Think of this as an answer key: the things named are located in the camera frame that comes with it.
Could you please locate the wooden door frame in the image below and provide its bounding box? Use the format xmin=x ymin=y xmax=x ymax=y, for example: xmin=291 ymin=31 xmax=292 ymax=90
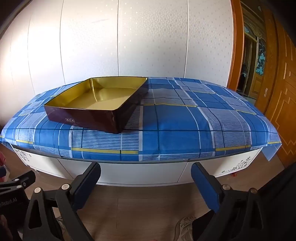
xmin=227 ymin=0 xmax=245 ymax=91

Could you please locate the blue plaid cloth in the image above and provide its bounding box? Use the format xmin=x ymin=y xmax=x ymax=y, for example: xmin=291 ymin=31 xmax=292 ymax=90
xmin=0 ymin=76 xmax=282 ymax=162

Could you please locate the brown tin box gold inside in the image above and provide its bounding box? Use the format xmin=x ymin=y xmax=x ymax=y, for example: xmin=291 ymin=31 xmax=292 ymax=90
xmin=44 ymin=77 xmax=149 ymax=134

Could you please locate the wooden door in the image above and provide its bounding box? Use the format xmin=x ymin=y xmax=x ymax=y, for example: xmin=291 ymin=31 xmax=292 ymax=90
xmin=254 ymin=5 xmax=296 ymax=167

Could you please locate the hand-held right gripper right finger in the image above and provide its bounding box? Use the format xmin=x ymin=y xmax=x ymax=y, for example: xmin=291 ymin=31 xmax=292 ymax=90
xmin=191 ymin=162 xmax=278 ymax=241

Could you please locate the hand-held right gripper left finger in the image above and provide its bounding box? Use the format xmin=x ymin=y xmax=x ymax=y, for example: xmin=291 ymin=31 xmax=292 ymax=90
xmin=21 ymin=162 xmax=101 ymax=241

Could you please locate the flower pattern glass door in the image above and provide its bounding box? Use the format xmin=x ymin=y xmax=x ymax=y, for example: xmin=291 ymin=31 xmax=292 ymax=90
xmin=251 ymin=23 xmax=269 ymax=98

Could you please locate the white cabinet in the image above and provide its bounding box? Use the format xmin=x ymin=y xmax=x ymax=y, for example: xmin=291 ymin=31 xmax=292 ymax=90
xmin=11 ymin=145 xmax=260 ymax=187

